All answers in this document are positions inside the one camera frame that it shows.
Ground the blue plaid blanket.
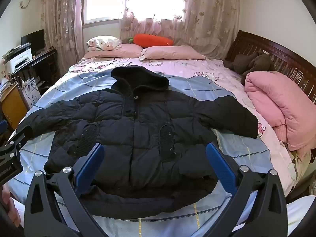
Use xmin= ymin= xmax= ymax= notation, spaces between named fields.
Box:
xmin=7 ymin=70 xmax=274 ymax=237

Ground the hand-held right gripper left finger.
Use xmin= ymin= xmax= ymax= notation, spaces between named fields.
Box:
xmin=23 ymin=143 xmax=106 ymax=237

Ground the yellow wooden cabinet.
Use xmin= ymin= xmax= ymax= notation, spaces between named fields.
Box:
xmin=0 ymin=81 xmax=29 ymax=126

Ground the beige cloth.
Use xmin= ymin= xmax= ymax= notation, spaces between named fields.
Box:
xmin=289 ymin=150 xmax=313 ymax=181

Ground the white computer tower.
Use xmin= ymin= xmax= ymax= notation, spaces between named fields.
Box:
xmin=21 ymin=78 xmax=42 ymax=106

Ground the white printer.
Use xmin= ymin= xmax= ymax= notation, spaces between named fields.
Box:
xmin=2 ymin=48 xmax=34 ymax=72

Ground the dark wooden headboard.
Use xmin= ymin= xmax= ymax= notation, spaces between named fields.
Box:
xmin=226 ymin=30 xmax=316 ymax=104

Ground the black computer monitor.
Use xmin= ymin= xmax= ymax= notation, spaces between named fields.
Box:
xmin=20 ymin=29 xmax=45 ymax=55

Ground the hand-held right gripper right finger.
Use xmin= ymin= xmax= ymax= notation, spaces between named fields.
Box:
xmin=206 ymin=143 xmax=288 ymax=237

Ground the white cloth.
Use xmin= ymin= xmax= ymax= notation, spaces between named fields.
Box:
xmin=286 ymin=195 xmax=316 ymax=237

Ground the orange carrot plush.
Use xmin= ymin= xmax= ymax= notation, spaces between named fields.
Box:
xmin=128 ymin=34 xmax=174 ymax=48

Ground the black hooded puffer jacket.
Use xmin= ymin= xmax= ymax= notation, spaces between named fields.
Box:
xmin=18 ymin=65 xmax=259 ymax=220

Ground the pink pillow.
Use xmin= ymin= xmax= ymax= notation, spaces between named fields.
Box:
xmin=85 ymin=44 xmax=146 ymax=58
xmin=139 ymin=45 xmax=206 ymax=60

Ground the window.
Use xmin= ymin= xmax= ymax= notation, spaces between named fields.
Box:
xmin=83 ymin=0 xmax=188 ymax=25

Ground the olive green jacket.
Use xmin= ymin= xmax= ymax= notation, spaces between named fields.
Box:
xmin=223 ymin=52 xmax=276 ymax=86

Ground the white floral pillow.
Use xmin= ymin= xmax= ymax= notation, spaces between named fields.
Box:
xmin=86 ymin=36 xmax=122 ymax=52

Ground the person's left hand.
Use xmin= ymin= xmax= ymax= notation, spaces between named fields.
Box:
xmin=0 ymin=185 xmax=22 ymax=230

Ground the pink folded quilt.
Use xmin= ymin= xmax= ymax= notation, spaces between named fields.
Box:
xmin=244 ymin=71 xmax=316 ymax=153

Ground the dark desk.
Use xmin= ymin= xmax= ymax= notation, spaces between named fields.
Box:
xmin=10 ymin=47 xmax=60 ymax=97

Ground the pink floral curtain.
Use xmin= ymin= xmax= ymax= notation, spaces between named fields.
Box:
xmin=120 ymin=0 xmax=241 ymax=60
xmin=41 ymin=0 xmax=84 ymax=62

